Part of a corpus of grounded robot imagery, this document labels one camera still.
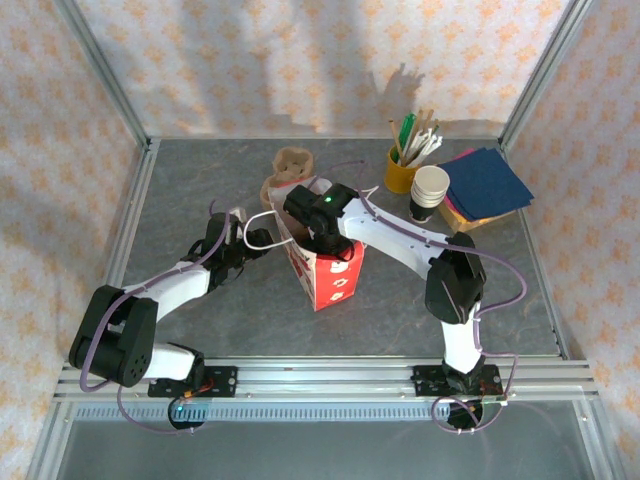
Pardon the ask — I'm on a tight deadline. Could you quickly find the stack of pulp cup carriers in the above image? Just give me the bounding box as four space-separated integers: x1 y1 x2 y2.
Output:
259 147 316 209

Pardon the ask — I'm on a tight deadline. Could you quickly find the red and white paper bag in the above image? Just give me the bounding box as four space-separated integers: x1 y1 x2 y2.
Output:
243 174 380 312

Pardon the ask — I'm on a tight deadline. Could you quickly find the yellow utensil holder cup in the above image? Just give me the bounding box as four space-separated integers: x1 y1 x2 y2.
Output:
383 146 422 195

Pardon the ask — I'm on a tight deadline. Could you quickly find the wooden stirrer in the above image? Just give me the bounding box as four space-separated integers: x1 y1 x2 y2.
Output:
388 118 404 164
412 108 427 151
417 110 437 151

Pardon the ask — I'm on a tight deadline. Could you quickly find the stack of paper cups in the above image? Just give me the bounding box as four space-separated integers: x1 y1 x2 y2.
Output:
409 164 451 224

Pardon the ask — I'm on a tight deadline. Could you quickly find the green straw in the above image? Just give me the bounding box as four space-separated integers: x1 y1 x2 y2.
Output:
397 113 418 164

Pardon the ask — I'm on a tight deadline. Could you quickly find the tan napkin stack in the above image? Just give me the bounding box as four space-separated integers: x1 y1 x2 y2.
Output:
438 199 519 236

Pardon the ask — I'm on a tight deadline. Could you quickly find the navy napkin stack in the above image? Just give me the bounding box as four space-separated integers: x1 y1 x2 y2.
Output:
437 147 535 217

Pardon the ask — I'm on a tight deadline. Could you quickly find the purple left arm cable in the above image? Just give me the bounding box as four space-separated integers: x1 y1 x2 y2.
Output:
78 198 232 435

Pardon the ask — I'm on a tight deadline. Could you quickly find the aluminium side table rail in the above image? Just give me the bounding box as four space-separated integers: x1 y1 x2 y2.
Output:
89 139 162 361
499 141 571 360

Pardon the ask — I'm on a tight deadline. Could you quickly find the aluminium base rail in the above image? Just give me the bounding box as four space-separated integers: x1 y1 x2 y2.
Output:
53 355 599 401

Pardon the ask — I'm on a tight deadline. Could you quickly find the grey slotted cable duct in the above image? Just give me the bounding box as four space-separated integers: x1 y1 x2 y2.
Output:
74 402 451 422

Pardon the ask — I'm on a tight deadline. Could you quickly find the black round cable port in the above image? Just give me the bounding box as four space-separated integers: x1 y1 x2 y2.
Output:
168 398 207 432
447 399 485 432

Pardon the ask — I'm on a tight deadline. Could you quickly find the aluminium corner post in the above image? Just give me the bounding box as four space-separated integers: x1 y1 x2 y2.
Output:
499 0 594 146
53 0 154 151

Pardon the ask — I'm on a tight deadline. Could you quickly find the aluminium frame leg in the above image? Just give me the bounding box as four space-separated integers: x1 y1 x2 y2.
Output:
574 399 619 480
24 399 76 480

